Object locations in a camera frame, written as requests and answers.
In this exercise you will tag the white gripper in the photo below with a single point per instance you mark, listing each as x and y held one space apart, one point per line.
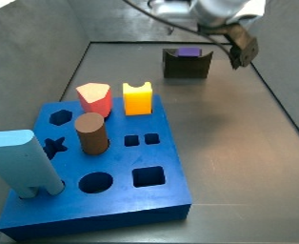
243 43

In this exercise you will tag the purple double-square block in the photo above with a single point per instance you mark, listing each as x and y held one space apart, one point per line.
188 52

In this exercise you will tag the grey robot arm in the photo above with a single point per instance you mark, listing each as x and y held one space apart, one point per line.
227 17

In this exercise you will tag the blue shape sorter board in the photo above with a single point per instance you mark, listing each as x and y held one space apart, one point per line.
131 185

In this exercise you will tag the yellow notched block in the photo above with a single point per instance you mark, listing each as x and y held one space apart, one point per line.
137 99

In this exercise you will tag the red pentagon block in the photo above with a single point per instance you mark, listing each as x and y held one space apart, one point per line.
95 96

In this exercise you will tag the brown cylinder block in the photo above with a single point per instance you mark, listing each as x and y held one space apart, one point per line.
91 131

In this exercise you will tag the light blue arch block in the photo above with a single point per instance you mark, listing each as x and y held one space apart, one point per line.
25 167

